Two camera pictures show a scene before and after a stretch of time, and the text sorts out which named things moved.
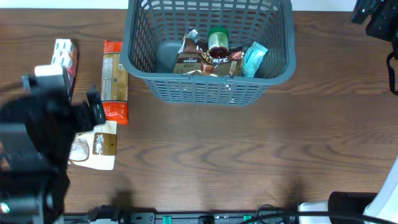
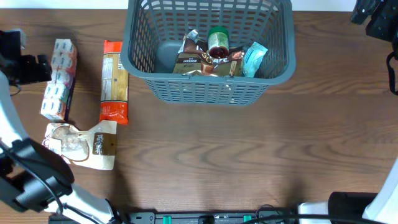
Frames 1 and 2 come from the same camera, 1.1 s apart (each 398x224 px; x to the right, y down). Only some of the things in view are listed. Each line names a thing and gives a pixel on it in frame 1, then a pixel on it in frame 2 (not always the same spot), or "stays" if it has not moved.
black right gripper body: (376, 23) stays
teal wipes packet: (254, 55) stays
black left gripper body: (83, 115) → (35, 66)
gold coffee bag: (194, 58) stays
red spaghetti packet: (114, 84) stays
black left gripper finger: (96, 106) → (43, 68)
